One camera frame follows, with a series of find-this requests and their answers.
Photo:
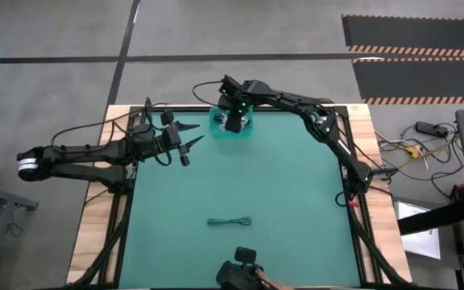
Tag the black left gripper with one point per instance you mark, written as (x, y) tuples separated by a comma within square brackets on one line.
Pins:
[(171, 139)]

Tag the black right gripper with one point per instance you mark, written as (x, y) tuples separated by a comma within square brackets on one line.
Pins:
[(236, 121)]

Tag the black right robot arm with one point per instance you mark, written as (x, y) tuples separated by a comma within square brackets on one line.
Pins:
[(336, 141)]

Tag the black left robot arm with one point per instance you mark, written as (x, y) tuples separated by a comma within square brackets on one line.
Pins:
[(75, 155)]

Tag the translucent teal plastic bin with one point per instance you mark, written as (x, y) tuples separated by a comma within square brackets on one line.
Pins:
[(216, 135)]

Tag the teal table mat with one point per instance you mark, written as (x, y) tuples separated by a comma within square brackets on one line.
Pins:
[(256, 181)]

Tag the black mat orange striped edge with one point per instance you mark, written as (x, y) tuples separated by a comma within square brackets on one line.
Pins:
[(417, 34), (417, 78)]

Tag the black power strip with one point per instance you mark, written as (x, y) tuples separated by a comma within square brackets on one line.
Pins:
[(429, 129)]

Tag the black beam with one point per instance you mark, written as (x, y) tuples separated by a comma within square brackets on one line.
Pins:
[(429, 219)]

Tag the white paper sheet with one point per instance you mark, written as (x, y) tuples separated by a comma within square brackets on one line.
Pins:
[(421, 241)]

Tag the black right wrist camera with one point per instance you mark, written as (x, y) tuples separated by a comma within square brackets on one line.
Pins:
[(228, 86)]

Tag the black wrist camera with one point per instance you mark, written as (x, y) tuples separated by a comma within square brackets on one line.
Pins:
[(141, 132), (228, 86)]

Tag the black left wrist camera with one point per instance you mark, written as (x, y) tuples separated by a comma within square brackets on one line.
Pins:
[(141, 132)]

